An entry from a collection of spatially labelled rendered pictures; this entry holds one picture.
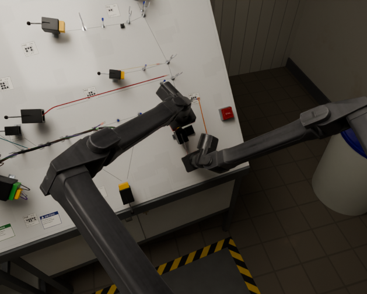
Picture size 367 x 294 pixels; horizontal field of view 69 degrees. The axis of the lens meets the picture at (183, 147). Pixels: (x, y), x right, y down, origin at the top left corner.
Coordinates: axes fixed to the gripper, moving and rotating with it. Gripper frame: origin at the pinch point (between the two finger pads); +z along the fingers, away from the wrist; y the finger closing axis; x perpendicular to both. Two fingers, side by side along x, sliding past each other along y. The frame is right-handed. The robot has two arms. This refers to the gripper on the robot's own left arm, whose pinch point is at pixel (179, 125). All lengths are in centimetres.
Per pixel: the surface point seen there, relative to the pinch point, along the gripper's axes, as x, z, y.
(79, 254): 26, 53, 68
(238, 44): -106, 141, -133
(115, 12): -52, -11, 4
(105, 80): -30.5, -0.9, 19.7
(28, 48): -50, -10, 41
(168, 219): 30, 53, 18
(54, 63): -42, -6, 35
